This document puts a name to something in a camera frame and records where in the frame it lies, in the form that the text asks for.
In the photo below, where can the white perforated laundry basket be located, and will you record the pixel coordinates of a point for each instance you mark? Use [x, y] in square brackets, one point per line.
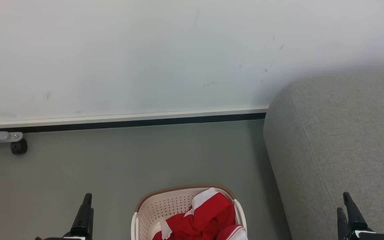
[165, 206]

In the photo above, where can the white black baseboard strip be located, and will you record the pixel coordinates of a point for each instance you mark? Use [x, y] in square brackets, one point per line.
[112, 120]

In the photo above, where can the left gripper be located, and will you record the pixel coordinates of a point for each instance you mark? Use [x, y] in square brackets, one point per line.
[65, 238]

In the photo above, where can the black caster wheel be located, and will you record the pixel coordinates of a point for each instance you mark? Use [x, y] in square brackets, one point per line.
[19, 147]

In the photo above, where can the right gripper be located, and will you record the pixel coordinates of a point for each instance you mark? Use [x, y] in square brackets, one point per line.
[368, 236]

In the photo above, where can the grey fabric sofa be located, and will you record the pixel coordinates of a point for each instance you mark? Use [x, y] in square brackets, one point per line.
[338, 146]

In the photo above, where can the red white sports jersey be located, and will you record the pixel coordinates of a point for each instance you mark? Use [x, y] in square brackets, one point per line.
[208, 216]

